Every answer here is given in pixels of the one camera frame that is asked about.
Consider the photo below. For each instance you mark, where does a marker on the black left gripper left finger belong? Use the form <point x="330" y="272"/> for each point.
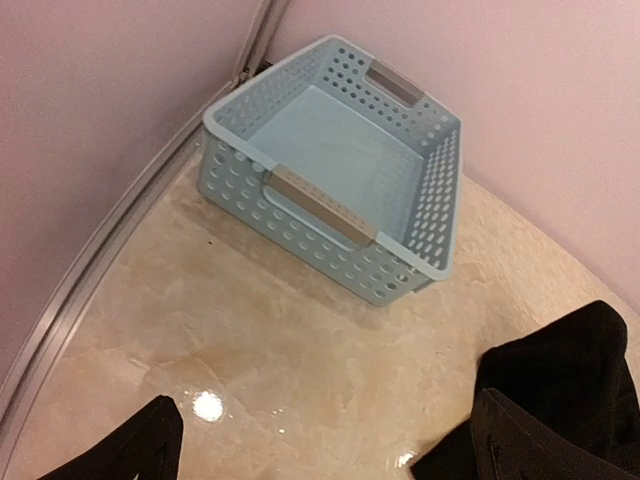
<point x="146" y="446"/>

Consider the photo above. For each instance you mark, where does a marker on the light blue plastic basket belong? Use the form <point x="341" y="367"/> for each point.
<point x="343" y="163"/>

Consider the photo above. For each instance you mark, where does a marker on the black garment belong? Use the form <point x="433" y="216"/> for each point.
<point x="572" y="376"/>

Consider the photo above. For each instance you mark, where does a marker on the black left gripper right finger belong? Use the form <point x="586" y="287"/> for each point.
<point x="511" y="444"/>

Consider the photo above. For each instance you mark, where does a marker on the left aluminium corner post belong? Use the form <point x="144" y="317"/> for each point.
<point x="261" y="34"/>

